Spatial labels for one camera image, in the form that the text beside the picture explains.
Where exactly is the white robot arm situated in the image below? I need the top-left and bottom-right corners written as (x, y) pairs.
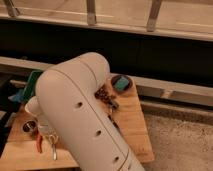
top-left (28, 52), bottom-right (145, 171)

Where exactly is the brown grape bunch toy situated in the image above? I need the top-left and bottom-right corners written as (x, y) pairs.
top-left (95, 86), bottom-right (119, 109)

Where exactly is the dark bowl with teal sponge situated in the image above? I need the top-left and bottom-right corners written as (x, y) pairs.
top-left (111, 75), bottom-right (132, 93)

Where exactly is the dark small utensil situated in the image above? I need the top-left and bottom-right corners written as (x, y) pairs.
top-left (108, 115), bottom-right (119, 129)

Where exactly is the green plastic tray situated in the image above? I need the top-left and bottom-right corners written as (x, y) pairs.
top-left (23, 70), bottom-right (42, 102)

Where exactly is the red chili pepper toy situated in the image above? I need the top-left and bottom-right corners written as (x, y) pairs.
top-left (36, 133), bottom-right (43, 153)

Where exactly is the blue object at table edge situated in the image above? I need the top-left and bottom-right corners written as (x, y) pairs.
top-left (8, 89), bottom-right (23, 103)

